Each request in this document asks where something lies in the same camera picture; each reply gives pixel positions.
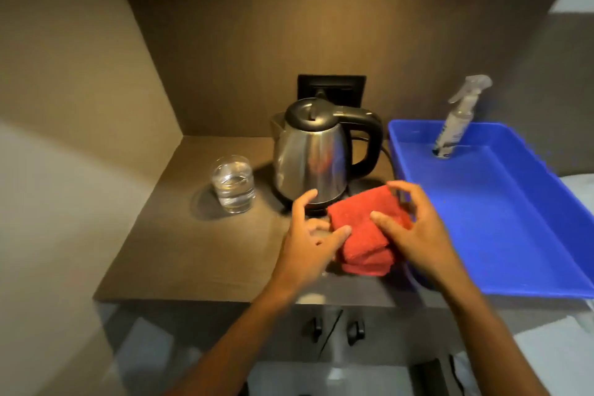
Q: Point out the grey cabinet door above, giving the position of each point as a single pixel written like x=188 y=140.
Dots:
x=394 y=335
x=185 y=330

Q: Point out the black wall power socket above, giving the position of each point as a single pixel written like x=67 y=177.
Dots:
x=332 y=84

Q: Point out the person's right hand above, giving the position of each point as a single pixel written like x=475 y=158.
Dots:
x=427 y=247

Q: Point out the person's left forearm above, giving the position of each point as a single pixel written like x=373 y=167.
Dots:
x=241 y=340

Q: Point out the clear spray bottle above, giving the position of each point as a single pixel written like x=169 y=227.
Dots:
x=457 y=122

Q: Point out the clear glass of water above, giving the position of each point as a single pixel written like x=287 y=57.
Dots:
x=233 y=187

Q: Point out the person's left thumb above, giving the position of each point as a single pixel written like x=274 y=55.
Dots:
x=302 y=205

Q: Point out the person's right thumb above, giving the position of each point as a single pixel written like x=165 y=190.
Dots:
x=410 y=191

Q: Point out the red cloth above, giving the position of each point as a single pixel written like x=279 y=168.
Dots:
x=362 y=224

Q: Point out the black kettle base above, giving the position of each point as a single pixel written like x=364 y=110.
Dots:
x=321 y=209

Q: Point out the person's left hand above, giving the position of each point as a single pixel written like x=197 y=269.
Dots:
x=297 y=252

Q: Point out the black cabinet knob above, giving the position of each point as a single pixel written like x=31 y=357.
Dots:
x=356 y=330
x=317 y=328

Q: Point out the stainless steel electric kettle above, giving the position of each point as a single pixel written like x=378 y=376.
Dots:
x=315 y=154

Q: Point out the blue plastic tray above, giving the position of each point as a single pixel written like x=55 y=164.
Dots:
x=492 y=210

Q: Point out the person's right forearm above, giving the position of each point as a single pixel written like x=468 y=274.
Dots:
x=492 y=340

